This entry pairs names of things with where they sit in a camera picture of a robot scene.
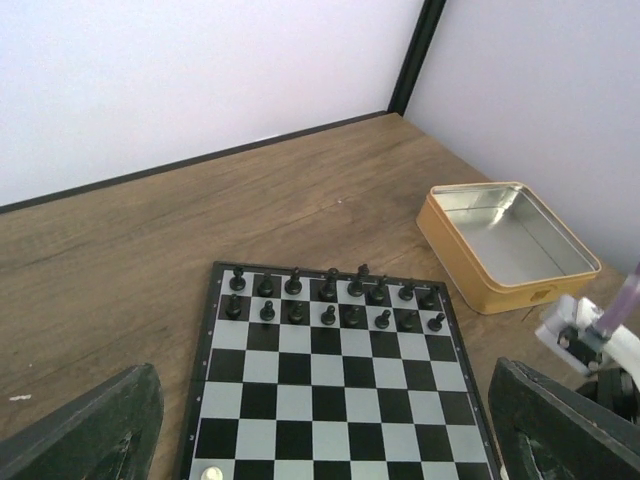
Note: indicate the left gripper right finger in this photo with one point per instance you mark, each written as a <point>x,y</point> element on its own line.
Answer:
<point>547,431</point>

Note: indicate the black and white chessboard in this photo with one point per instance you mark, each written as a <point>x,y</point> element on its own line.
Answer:
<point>297,402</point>

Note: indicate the black enclosure frame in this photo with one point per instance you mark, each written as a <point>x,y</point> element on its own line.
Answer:
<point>100,93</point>

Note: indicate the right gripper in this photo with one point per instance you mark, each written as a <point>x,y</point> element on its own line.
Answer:
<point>615,390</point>

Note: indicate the white chess pawn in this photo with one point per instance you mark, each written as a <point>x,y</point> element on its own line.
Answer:
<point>212,473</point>

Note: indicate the gold tin box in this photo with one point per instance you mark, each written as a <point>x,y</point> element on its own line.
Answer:
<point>503,247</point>

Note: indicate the black chess pieces row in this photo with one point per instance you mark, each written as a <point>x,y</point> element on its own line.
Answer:
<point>272,295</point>

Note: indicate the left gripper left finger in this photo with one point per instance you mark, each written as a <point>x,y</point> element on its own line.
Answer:
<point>109,432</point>

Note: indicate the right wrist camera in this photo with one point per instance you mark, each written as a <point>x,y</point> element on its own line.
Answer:
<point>567,329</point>

